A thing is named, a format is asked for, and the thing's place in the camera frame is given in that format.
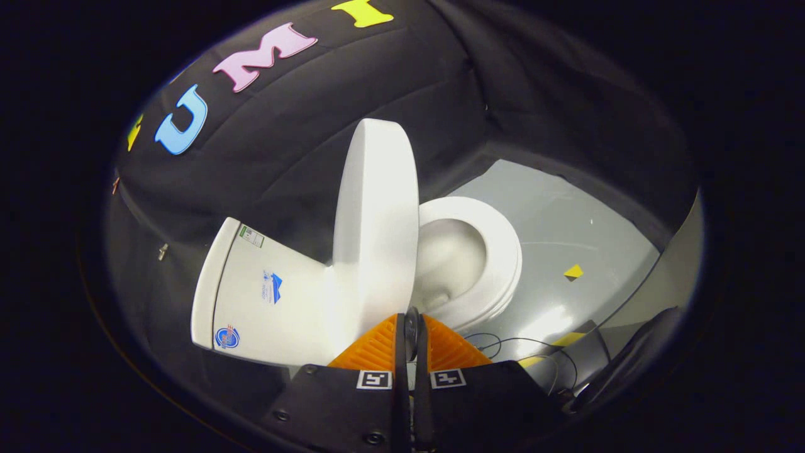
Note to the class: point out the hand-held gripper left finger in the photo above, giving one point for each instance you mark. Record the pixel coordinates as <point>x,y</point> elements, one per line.
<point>401,390</point>

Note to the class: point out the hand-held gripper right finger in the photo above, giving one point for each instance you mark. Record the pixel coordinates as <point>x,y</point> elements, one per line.
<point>422,390</point>

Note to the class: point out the white ceramic toilet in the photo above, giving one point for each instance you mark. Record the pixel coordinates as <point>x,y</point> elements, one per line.
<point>270,314</point>

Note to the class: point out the white toilet seat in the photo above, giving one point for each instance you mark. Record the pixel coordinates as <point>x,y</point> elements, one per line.
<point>503,251</point>

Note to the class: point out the yellow floor sticker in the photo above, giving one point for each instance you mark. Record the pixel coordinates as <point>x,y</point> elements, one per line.
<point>573,272</point>

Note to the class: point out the silver cloth clip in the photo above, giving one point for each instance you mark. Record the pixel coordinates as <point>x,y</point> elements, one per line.
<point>163,251</point>

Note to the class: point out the black backdrop cloth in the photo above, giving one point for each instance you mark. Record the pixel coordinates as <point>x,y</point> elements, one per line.
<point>302,126</point>

